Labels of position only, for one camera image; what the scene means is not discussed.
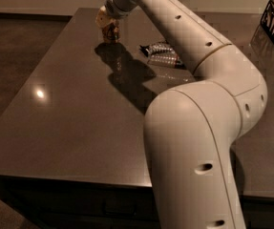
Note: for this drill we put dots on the black drawer handle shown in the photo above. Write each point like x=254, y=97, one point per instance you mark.
x=121, y=210

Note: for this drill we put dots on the orange soda can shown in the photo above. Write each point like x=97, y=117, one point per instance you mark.
x=111, y=33

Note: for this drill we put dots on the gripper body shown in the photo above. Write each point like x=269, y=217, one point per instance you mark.
x=114, y=10

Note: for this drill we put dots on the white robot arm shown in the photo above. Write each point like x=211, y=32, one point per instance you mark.
x=189, y=129

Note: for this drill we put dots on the rxbar chocolate wrapper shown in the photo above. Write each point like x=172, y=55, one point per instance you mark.
x=156, y=48

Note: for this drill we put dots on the clear plastic water bottle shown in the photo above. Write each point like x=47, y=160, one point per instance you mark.
x=166, y=59

